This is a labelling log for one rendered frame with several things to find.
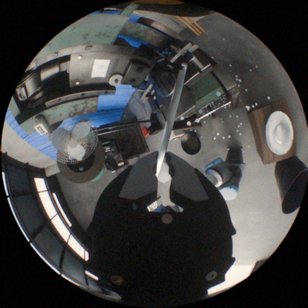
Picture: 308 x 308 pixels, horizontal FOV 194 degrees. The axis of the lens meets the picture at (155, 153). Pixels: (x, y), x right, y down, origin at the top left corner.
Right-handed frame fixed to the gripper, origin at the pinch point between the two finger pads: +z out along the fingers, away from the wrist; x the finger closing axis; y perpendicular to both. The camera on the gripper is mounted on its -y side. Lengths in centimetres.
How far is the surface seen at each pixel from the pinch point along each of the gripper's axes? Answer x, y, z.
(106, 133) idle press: -102, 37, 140
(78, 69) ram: -25.5, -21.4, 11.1
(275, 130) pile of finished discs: 75, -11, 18
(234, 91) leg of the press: 33.2, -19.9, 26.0
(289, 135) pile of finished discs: 86, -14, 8
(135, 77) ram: -10.4, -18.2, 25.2
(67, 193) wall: -570, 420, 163
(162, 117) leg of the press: 1, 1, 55
